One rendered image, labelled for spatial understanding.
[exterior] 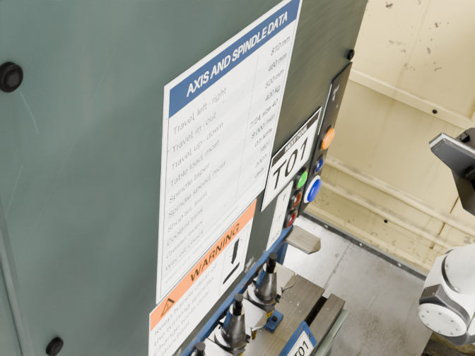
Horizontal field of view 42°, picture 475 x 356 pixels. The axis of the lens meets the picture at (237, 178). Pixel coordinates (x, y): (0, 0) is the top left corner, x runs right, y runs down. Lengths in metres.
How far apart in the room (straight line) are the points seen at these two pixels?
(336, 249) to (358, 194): 0.19
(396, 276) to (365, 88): 0.56
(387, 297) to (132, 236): 1.42
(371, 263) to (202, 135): 1.42
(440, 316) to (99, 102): 0.81
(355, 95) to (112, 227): 1.22
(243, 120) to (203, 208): 0.07
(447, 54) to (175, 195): 1.06
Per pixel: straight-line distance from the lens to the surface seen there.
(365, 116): 1.55
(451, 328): 1.04
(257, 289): 1.15
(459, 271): 0.98
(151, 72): 0.32
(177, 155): 0.38
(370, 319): 1.74
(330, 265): 1.78
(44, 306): 0.35
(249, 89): 0.44
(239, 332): 1.08
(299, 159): 0.63
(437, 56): 1.41
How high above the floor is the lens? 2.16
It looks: 43 degrees down
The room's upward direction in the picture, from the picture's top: 9 degrees clockwise
